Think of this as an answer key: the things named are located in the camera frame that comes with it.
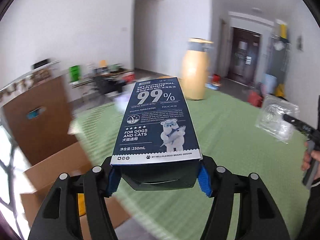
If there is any clear plastic packaging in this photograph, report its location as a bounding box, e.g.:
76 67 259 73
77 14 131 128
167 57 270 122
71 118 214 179
255 94 299 144

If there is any dark blue pet supplement box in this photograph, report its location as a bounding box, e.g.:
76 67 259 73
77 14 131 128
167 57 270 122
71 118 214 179
110 77 202 191

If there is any right hand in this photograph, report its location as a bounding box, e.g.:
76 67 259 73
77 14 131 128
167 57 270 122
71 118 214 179
301 142 319 171

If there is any cardboard box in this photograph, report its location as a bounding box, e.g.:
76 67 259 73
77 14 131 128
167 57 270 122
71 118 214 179
19 141 132 240

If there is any green checked tablecloth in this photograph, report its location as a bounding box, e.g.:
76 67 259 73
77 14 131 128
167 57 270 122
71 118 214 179
71 89 309 239

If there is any grey refrigerator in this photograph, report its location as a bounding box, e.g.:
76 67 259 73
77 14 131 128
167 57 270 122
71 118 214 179
266 37 291 98

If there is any brown wooden chair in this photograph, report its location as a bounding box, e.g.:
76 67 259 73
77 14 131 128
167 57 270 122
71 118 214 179
2 76 77 166

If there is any dark entrance door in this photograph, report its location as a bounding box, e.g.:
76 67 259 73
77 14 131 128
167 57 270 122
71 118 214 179
227 27 261 86

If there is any yellow thermos jug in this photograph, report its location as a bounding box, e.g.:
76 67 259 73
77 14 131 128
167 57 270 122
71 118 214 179
180 38 214 100

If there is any low side table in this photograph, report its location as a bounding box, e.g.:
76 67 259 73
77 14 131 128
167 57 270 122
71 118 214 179
71 64 135 102

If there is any drying rack with plants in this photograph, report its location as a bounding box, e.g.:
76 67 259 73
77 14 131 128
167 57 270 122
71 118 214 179
1 61 60 102

